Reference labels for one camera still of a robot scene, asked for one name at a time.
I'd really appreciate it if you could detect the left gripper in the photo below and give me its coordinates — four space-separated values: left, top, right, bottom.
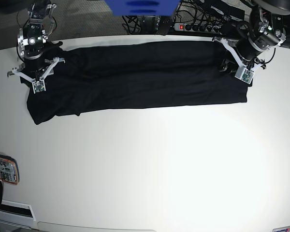
212 37 266 85

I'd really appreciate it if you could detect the orange blue parts box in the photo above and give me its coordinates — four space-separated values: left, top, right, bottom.
0 154 19 185

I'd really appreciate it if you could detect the black T-shirt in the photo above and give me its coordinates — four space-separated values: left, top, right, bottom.
27 41 248 124

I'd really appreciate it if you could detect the white device at table edge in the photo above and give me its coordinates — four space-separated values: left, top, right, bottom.
0 200 36 229

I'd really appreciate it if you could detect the black cable bundle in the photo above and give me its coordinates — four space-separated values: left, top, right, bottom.
122 0 242 36

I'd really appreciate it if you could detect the blue plastic bin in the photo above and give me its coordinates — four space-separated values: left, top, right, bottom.
105 0 180 16

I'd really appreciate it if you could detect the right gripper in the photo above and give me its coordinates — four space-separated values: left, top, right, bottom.
7 55 65 94

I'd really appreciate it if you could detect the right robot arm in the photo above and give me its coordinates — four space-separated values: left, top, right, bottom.
7 0 65 94

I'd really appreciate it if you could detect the white power strip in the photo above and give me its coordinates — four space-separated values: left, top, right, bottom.
174 23 221 34

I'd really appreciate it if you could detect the label sticker on table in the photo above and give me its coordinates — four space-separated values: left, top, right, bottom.
272 226 290 232

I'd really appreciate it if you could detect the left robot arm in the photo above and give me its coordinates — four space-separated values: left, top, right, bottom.
213 0 290 84

